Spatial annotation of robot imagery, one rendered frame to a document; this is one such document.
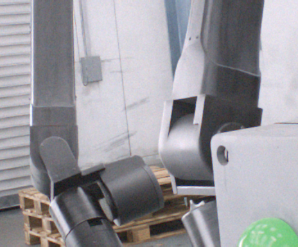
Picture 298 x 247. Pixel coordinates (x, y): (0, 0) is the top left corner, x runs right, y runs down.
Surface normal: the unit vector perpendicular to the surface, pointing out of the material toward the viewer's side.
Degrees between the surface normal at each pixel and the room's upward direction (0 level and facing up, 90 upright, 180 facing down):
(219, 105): 86
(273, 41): 90
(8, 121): 93
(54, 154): 59
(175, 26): 90
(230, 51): 75
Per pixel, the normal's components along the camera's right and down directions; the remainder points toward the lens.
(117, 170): 0.12, -0.49
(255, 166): -0.84, 0.12
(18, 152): 0.52, -0.07
